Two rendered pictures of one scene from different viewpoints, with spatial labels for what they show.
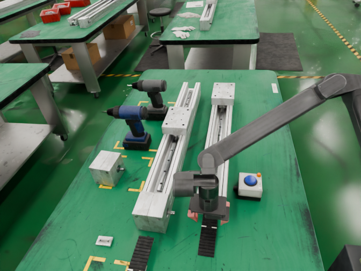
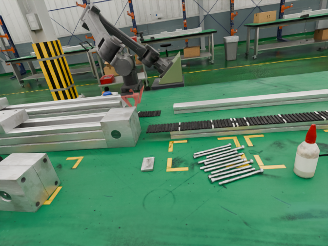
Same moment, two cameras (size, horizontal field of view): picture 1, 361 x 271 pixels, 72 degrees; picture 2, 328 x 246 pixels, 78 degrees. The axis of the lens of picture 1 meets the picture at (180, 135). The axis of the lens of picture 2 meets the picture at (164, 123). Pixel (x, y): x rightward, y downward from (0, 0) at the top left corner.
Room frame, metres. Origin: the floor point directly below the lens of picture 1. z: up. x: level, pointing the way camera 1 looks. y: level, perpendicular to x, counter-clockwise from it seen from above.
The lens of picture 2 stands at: (0.41, 0.72, 1.11)
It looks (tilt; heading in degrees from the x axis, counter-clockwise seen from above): 26 degrees down; 265
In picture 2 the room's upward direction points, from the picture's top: 9 degrees counter-clockwise
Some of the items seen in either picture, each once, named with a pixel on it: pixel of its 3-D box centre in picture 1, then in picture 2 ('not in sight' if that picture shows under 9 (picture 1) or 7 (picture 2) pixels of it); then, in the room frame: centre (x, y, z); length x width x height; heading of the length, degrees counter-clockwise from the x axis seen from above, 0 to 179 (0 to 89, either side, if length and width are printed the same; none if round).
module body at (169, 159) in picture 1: (179, 130); (4, 137); (0.92, 0.00, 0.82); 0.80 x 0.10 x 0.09; 165
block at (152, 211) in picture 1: (156, 212); (123, 125); (0.49, 0.11, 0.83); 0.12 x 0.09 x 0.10; 75
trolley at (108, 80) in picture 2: not in sight; (118, 66); (0.73, -3.25, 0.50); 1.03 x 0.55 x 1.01; 178
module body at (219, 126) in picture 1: (219, 133); (38, 114); (0.87, -0.18, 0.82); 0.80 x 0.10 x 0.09; 165
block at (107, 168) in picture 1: (110, 168); (27, 177); (0.71, 0.30, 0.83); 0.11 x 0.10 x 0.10; 71
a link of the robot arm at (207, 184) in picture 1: (206, 186); (126, 62); (0.44, -0.06, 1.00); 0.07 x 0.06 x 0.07; 83
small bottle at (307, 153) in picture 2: not in sight; (308, 150); (0.10, 0.42, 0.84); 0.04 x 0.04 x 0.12
